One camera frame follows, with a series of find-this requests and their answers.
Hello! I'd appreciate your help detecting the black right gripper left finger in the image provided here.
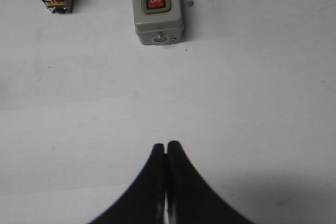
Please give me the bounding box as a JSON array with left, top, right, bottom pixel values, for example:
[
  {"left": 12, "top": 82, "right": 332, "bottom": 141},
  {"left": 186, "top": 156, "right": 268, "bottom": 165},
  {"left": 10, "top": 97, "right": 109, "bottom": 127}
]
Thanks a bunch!
[{"left": 91, "top": 144, "right": 166, "bottom": 223}]

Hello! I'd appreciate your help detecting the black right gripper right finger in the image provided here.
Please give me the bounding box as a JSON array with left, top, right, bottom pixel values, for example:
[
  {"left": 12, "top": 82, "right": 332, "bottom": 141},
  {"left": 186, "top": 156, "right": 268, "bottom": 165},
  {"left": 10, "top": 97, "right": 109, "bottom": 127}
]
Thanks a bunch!
[{"left": 167, "top": 141, "right": 252, "bottom": 223}]

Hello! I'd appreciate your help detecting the grey on-off switch box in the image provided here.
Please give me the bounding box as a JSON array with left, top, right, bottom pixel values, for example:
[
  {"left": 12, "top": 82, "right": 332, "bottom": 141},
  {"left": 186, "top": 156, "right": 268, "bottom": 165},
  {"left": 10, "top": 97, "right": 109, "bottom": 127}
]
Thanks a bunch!
[{"left": 132, "top": 0, "right": 184, "bottom": 45}]

